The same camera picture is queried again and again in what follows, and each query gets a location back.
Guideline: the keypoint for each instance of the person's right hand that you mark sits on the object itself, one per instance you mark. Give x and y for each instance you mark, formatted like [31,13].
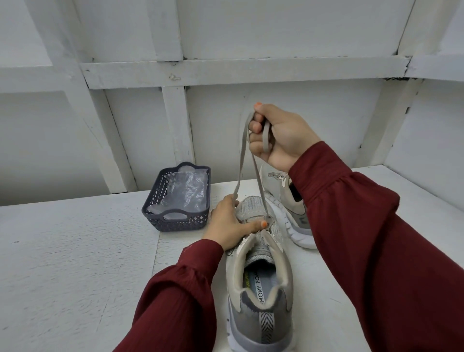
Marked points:
[290,138]

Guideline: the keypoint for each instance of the person's left hand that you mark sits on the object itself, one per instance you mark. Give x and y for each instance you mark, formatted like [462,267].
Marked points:
[228,225]

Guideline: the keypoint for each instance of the grey shoelace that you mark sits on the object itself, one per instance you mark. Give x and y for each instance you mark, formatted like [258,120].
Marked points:
[241,159]
[275,175]

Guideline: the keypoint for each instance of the clear plastic bag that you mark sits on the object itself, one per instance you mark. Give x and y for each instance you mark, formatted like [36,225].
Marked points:
[181,192]

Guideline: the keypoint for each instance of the grey mesh shoe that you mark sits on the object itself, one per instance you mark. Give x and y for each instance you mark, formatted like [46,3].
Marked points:
[261,312]
[301,221]

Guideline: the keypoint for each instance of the person's right forearm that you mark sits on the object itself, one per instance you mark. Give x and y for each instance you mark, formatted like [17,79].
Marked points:
[384,246]

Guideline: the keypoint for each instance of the person's left forearm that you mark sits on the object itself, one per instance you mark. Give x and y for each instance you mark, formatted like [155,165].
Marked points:
[174,304]

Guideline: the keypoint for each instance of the dark plastic lattice basket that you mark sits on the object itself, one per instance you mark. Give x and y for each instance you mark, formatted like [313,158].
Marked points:
[152,217]

